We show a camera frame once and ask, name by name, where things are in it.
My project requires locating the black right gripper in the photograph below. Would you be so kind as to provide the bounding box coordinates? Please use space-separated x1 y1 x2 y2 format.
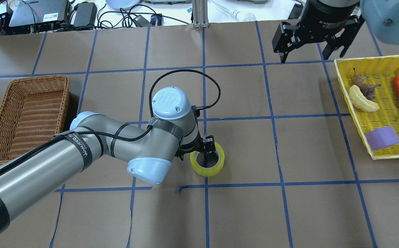
272 0 365 63

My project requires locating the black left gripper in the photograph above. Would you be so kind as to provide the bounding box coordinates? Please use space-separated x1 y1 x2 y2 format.
175 135 216 168

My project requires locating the yellow tape roll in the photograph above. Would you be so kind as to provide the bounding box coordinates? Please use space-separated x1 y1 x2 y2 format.
189 142 225 177

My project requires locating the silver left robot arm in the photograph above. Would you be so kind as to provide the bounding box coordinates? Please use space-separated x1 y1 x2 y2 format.
0 87 223 234

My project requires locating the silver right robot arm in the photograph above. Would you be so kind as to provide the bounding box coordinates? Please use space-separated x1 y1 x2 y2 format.
272 0 399 63

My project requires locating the toy banana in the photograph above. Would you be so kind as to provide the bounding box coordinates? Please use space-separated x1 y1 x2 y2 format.
348 85 380 112

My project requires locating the yellow plastic basket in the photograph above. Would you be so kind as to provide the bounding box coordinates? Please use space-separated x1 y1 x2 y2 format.
334 55 399 160

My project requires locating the purple sponge block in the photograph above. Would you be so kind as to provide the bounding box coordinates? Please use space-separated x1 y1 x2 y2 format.
365 126 399 151

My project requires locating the small black adapter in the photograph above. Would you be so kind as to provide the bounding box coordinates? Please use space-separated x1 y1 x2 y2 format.
132 14 163 27

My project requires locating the light blue plate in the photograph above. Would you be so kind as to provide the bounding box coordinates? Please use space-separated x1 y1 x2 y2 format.
105 0 141 11

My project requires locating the brown wicker basket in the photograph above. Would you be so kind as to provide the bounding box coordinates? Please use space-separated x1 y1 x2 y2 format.
0 75 70 165

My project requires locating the black power adapter brick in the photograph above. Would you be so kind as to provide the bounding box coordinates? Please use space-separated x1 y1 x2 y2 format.
72 2 97 29

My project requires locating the black computer box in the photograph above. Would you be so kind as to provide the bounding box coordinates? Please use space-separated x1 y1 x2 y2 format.
9 0 71 28

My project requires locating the aluminium frame post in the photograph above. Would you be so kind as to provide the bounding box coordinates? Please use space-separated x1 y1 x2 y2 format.
191 0 209 28

